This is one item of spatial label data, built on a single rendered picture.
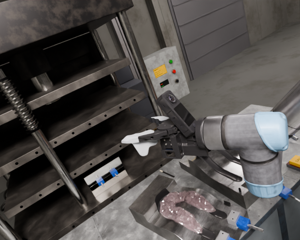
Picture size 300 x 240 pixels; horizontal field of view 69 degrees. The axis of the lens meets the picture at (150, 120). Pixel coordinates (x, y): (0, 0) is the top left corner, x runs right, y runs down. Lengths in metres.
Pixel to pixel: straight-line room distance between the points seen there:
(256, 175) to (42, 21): 1.15
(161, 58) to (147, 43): 3.48
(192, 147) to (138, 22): 4.70
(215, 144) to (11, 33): 1.08
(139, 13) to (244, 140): 4.85
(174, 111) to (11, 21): 0.99
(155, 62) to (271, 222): 1.21
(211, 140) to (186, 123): 0.07
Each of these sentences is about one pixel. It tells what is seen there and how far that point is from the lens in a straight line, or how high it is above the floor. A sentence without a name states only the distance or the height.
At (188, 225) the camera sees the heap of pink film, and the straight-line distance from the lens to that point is 1.05.
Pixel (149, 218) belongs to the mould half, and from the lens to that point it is 1.17.
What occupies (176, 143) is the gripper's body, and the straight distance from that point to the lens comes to 0.51.
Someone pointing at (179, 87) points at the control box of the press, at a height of 1.16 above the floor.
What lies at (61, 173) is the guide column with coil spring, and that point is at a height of 1.09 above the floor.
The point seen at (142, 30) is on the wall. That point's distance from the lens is 5.14.
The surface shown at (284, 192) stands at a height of 0.84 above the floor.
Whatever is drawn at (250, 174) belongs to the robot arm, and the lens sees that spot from 0.51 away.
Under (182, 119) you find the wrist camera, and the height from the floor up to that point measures 1.48.
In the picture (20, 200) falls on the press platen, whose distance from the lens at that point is 1.61.
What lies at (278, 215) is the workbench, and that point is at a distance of 1.39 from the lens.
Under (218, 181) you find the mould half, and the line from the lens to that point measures 1.19.
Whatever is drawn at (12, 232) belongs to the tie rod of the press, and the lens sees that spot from 1.61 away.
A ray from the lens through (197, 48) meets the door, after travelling 5.98.
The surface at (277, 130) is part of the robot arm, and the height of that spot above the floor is 1.46.
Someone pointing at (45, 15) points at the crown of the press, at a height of 1.90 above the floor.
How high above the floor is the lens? 1.70
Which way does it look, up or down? 23 degrees down
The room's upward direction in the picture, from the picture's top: 22 degrees counter-clockwise
